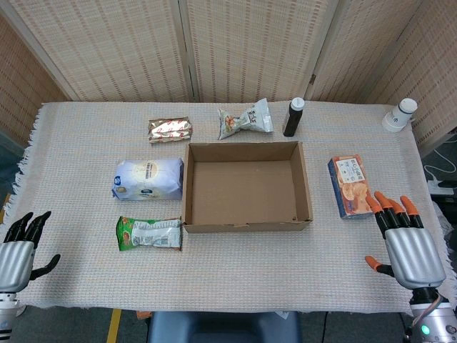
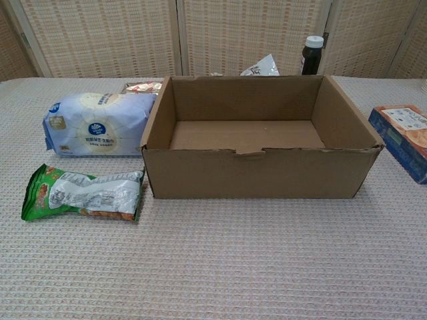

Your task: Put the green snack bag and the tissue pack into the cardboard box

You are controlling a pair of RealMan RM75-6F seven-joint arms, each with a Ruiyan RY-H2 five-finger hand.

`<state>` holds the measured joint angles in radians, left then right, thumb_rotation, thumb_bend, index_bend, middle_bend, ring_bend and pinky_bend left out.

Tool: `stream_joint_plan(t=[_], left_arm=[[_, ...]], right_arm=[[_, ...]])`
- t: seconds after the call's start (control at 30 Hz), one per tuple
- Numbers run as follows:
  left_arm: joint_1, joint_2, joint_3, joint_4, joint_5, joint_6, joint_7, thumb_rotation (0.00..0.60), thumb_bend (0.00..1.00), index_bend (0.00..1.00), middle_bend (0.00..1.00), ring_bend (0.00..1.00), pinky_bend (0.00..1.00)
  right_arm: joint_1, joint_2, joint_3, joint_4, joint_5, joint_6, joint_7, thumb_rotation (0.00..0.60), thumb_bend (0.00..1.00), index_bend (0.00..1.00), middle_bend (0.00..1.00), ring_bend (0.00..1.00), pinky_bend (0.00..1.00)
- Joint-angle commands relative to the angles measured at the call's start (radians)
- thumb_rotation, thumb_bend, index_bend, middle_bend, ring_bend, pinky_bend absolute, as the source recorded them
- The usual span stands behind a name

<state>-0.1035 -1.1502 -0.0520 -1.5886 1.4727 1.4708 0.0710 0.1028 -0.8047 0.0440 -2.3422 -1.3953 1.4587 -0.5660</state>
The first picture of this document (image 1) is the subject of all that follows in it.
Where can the orange-tipped silver right robot hand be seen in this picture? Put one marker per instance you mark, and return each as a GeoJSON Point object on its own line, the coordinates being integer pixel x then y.
{"type": "Point", "coordinates": [414, 253]}

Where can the black-fingered silver left robot hand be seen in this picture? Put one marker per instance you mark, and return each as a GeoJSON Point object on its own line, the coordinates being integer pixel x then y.
{"type": "Point", "coordinates": [14, 257]}

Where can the green snack bag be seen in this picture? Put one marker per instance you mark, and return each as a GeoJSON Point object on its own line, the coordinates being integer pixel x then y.
{"type": "Point", "coordinates": [150, 234]}

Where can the blue white tissue pack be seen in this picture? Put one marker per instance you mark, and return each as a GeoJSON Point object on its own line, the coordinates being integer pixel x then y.
{"type": "Point", "coordinates": [148, 178]}

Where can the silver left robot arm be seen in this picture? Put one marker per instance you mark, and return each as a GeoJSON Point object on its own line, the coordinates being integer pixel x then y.
{"type": "Point", "coordinates": [5, 314]}

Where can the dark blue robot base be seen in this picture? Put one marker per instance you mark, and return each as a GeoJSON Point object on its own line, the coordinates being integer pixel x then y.
{"type": "Point", "coordinates": [225, 328]}

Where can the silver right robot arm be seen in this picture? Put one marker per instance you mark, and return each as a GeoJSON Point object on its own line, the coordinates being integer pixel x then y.
{"type": "Point", "coordinates": [433, 321]}

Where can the orange and blue biscuit box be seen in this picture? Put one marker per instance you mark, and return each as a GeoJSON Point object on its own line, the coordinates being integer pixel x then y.
{"type": "Point", "coordinates": [348, 182]}

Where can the open cardboard box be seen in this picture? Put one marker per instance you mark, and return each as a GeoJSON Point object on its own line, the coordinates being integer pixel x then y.
{"type": "Point", "coordinates": [246, 189]}

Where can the white crumpled snack bag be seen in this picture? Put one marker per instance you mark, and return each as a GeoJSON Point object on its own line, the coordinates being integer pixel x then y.
{"type": "Point", "coordinates": [250, 119]}

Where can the white power strip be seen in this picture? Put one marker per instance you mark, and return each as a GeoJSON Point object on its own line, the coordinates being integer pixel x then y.
{"type": "Point", "coordinates": [440, 187]}

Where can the beige woven tablecloth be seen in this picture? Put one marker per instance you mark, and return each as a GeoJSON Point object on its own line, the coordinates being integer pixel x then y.
{"type": "Point", "coordinates": [250, 271]}

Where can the dark bottle with white cap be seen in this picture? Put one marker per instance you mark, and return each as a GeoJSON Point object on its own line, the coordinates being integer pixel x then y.
{"type": "Point", "coordinates": [292, 121]}

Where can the red white small packet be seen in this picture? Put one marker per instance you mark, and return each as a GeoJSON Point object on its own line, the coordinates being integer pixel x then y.
{"type": "Point", "coordinates": [170, 130]}

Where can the woven folding screen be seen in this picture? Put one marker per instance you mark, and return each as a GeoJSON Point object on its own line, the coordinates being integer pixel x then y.
{"type": "Point", "coordinates": [114, 46]}

